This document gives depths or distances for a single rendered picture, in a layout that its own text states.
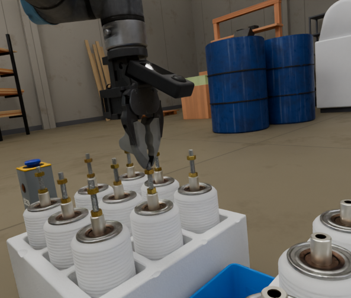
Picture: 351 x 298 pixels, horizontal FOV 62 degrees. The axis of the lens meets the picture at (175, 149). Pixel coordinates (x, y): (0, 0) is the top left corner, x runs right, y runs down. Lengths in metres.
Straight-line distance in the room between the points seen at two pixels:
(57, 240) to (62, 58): 8.05
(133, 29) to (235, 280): 0.50
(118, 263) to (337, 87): 4.08
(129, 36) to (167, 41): 10.10
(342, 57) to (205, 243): 3.94
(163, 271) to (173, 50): 10.31
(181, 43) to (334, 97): 7.48
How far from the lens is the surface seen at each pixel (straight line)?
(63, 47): 8.63
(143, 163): 0.53
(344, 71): 4.35
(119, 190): 0.65
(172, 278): 0.54
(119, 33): 0.52
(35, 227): 0.70
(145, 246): 0.56
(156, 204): 0.56
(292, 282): 0.37
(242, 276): 0.63
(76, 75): 8.61
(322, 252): 0.38
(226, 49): 3.10
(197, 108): 5.29
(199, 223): 0.63
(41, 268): 0.62
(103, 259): 0.49
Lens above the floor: 0.46
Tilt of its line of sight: 10 degrees down
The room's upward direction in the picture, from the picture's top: 7 degrees counter-clockwise
